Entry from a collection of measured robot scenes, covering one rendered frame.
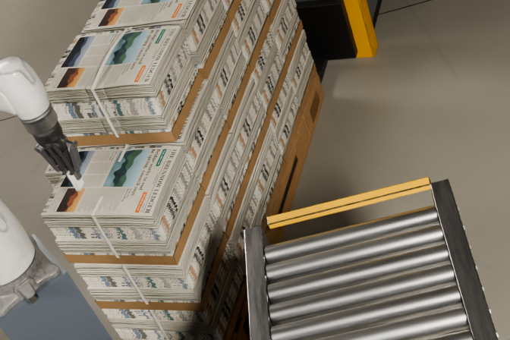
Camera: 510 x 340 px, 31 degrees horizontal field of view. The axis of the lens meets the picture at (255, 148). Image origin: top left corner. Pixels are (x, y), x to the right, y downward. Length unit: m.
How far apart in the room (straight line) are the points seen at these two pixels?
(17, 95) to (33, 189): 1.96
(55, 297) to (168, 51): 0.84
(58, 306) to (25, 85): 0.55
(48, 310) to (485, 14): 2.64
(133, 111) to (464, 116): 1.55
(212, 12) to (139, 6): 0.24
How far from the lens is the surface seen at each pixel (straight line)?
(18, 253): 2.21
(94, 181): 2.75
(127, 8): 2.98
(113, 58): 2.78
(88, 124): 2.81
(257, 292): 2.27
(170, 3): 2.91
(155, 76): 2.63
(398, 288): 2.19
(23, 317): 2.29
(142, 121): 2.71
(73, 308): 2.34
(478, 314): 2.10
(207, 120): 2.92
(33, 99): 2.36
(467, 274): 2.17
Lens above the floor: 2.48
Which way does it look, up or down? 40 degrees down
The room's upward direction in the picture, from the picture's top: 22 degrees counter-clockwise
